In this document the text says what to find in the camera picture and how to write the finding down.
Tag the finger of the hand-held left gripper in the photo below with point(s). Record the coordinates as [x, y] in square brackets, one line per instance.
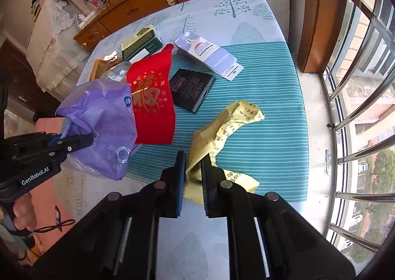
[77, 143]
[58, 140]

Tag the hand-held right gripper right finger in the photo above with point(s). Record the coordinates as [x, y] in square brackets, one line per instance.
[206, 189]

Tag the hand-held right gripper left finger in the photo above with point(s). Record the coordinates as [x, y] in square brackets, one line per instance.
[181, 187]

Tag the purple plastic bag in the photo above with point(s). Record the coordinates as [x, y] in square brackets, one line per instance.
[101, 122]

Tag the yellow printed paper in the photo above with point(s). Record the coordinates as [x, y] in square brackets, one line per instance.
[216, 131]

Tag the purple and white carton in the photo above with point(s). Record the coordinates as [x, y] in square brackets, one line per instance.
[213, 57]

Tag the person's left hand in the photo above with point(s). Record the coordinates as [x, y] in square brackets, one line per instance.
[26, 215]

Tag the red envelope with gold print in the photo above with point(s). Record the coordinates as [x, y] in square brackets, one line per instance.
[154, 119]

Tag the dark wooden cabinet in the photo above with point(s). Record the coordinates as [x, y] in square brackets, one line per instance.
[18, 66]

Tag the orange and gold packet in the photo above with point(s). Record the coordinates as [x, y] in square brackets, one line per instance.
[106, 58]

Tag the teal tree-print tablecloth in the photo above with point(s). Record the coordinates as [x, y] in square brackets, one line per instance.
[262, 113]

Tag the black flat box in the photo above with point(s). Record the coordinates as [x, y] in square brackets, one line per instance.
[188, 88]

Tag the white lace cloth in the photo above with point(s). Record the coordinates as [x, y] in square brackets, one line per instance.
[52, 36]

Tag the green and cream box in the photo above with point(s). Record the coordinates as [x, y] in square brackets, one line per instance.
[142, 45]

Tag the white power strip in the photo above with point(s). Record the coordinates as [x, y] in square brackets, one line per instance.
[84, 19]

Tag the wooden dresser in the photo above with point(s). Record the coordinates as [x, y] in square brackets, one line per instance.
[139, 11]

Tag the metal window grille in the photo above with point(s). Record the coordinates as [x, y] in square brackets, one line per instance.
[348, 158]

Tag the wooden window frame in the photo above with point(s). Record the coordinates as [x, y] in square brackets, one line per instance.
[321, 14]

